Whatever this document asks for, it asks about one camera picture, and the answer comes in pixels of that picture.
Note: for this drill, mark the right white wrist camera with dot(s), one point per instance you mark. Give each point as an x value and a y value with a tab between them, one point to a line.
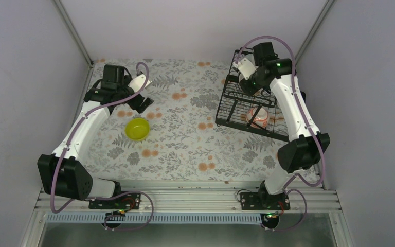
245	68

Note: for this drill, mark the floral table mat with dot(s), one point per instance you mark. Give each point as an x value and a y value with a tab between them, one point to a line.
184	142

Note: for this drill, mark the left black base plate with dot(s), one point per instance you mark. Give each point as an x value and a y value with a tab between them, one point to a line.
127	202

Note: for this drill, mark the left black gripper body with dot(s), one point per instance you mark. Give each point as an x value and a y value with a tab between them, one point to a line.
135	105

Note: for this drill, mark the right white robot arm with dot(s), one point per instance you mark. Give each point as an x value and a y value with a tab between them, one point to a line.
306	144

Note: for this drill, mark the yellow-green bowl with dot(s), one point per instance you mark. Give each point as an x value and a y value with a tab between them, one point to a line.
137	129

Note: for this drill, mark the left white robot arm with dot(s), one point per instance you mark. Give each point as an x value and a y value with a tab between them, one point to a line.
62	172

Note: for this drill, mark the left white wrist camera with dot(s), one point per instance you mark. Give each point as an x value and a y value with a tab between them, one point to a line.
136	83

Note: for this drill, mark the aluminium mounting rail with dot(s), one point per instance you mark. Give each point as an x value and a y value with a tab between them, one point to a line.
188	202

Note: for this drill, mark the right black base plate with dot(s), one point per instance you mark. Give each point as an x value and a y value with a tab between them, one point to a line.
252	201

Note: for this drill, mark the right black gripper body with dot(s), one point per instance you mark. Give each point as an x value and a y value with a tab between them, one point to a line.
252	89

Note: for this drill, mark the red white patterned bowl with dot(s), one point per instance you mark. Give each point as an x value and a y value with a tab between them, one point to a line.
259	117

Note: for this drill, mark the black wire dish rack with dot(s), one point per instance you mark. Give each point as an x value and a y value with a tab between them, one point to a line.
261	95

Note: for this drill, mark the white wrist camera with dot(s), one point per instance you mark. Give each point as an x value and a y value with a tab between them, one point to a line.
136	83
245	68

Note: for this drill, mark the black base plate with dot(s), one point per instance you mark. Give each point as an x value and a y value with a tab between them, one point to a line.
252	201
127	202

